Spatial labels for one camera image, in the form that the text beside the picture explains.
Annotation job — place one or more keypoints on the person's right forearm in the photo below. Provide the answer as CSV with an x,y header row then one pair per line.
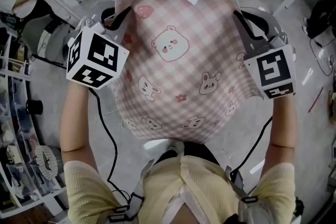
x,y
283,126

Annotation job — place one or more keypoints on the red and white stick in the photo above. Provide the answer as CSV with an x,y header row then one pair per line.
x,y
315,99

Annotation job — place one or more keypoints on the person's yellow knit cardigan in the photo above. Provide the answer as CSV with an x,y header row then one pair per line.
x,y
162,186

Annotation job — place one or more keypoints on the black bucket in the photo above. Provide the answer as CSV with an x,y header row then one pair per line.
x,y
34,107

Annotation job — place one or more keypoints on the person's left forearm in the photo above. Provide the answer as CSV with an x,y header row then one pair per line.
x,y
74,123

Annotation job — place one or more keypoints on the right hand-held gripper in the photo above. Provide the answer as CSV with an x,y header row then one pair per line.
x,y
275,73

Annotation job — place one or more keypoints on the pink checkered bear cloth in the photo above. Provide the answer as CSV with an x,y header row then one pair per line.
x,y
183,60

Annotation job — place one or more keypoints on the white shelf unit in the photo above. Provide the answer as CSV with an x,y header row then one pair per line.
x,y
15,78

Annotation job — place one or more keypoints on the brown bag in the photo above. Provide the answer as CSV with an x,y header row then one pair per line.
x,y
333,107

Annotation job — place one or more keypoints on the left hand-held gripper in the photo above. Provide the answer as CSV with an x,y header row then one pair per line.
x,y
97,60

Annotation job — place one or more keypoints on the person's black trousers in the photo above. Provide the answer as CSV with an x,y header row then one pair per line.
x,y
199,150

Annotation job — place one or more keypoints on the pleated grey bin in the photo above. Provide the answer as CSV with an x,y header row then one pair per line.
x,y
47,162

